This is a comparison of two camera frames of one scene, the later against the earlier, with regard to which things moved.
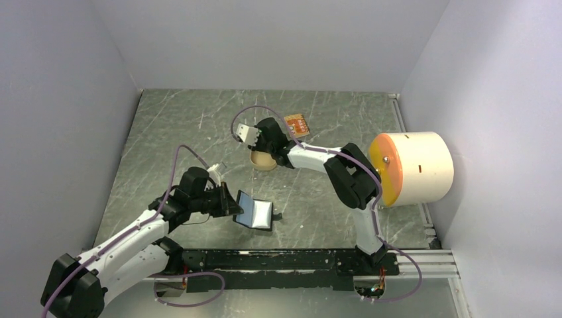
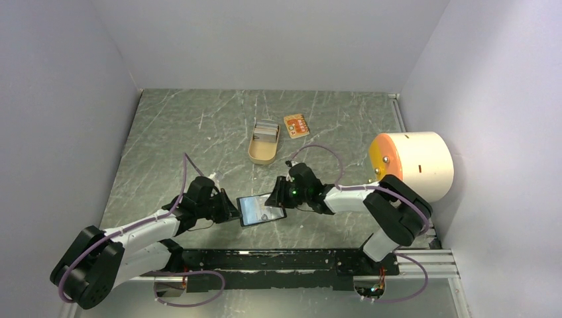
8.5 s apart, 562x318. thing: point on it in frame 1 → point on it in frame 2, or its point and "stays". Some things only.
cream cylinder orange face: x=415 y=167 stays
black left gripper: x=227 y=205 stays
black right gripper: x=258 y=147 → x=276 y=197
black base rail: x=327 y=269 stays
